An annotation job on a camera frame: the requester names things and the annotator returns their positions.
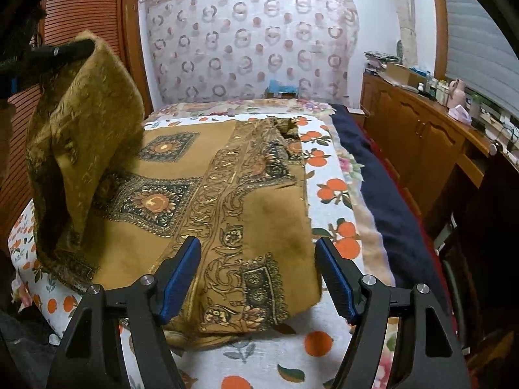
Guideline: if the wooden sideboard cabinet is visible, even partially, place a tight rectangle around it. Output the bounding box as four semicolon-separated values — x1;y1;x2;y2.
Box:
361;74;518;237

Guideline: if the cardboard box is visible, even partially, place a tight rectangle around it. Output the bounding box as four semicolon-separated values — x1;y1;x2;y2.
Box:
379;63;427;89

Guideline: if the wooden louvered wardrobe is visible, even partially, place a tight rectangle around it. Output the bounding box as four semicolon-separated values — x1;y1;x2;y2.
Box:
1;0;151;251

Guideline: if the grey window blind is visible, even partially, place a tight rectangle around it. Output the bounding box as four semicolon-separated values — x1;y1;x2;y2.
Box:
445;0;519;117

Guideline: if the blue item at headboard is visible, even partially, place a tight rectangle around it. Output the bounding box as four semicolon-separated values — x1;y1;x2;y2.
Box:
264;80;299;99

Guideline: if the navy blue blanket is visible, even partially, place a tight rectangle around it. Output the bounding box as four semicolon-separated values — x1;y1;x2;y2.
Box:
332;104;450;313

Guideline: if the orange print bed sheet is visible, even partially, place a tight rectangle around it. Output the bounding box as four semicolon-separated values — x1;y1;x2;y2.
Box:
7;113;400;389

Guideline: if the pink jug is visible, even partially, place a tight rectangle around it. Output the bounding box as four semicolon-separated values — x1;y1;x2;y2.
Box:
447;78;466;109

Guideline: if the circle pattern wall curtain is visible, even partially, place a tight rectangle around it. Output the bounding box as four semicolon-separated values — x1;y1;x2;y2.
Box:
142;0;360;104

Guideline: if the brown patterned scarf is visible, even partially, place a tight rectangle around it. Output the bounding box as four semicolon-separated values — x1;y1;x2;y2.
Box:
26;32;322;347

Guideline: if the floral quilt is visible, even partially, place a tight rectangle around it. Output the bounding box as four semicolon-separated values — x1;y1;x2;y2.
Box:
143;99;363;183

